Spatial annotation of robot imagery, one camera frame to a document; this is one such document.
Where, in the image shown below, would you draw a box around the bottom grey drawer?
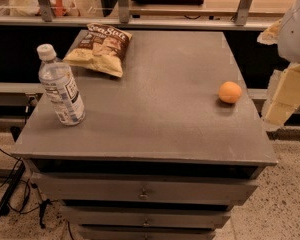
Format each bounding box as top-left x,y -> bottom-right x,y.
78,226 -> 215,240

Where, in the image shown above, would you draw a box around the top grey drawer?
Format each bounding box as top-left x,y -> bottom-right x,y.
32,173 -> 257,206

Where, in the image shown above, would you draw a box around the grey drawer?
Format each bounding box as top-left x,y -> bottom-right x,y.
61,206 -> 230,229
78,226 -> 215,240
32,173 -> 257,206

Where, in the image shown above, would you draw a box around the orange white bag on shelf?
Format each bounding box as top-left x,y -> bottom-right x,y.
10,0 -> 80,17

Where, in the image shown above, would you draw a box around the grey drawer cabinet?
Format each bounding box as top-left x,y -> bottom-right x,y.
11,29 -> 279,240

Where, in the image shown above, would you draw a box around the orange fruit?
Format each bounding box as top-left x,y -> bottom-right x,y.
218,81 -> 242,104

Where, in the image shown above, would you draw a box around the brown sea salt chip bag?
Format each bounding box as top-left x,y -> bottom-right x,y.
64,23 -> 132,78

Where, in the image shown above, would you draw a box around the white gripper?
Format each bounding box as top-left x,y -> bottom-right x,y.
257,0 -> 300,127

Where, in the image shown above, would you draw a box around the middle grey drawer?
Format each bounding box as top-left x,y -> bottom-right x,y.
61,206 -> 230,229

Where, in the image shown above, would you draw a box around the clear plastic water bottle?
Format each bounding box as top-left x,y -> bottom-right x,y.
37,44 -> 85,126

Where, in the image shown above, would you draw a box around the black floor cables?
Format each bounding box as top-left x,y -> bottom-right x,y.
0,133 -> 41,216

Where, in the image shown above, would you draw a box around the metal shelf rail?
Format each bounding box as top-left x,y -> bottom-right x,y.
0,0 -> 295,30

